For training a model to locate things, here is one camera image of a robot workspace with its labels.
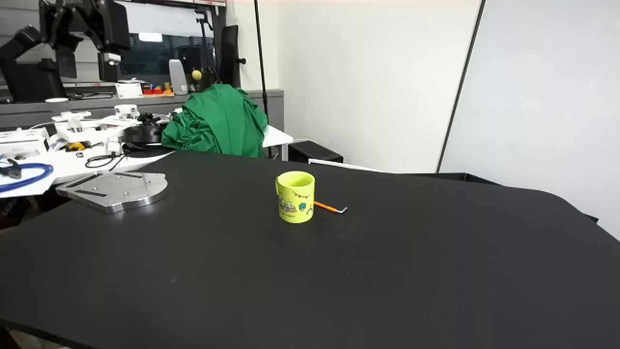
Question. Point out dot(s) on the small yellow ball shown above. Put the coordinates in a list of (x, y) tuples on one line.
[(196, 77)]

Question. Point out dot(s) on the white upright gadget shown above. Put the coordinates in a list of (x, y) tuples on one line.
[(177, 77)]

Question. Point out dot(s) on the yellow-green mug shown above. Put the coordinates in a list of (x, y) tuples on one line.
[(295, 197)]

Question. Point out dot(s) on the thin black pole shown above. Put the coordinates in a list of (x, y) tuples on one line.
[(460, 85)]

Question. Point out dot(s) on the dark wall screen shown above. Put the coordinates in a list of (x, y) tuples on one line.
[(161, 40)]

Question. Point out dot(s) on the white plastic parts cluster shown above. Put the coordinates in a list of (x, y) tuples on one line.
[(90, 123)]

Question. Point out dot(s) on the silver metal mounting plate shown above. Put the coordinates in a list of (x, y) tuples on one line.
[(117, 187)]

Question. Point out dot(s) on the green cloth heap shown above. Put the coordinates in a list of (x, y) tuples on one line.
[(219, 123)]

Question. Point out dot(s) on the white side table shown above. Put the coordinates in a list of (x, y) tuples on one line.
[(64, 166)]

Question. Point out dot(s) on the black tripod rig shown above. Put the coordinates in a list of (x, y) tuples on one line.
[(31, 71)]

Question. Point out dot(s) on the black tripod pole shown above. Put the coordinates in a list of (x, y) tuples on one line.
[(260, 59)]

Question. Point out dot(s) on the grey counter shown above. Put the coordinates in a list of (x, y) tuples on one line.
[(128, 104)]

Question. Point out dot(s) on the black round folded disc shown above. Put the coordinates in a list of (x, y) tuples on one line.
[(144, 137)]

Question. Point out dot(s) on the small black box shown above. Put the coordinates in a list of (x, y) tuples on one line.
[(314, 153)]

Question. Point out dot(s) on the orange pen with bent tip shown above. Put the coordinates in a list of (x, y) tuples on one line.
[(328, 209)]

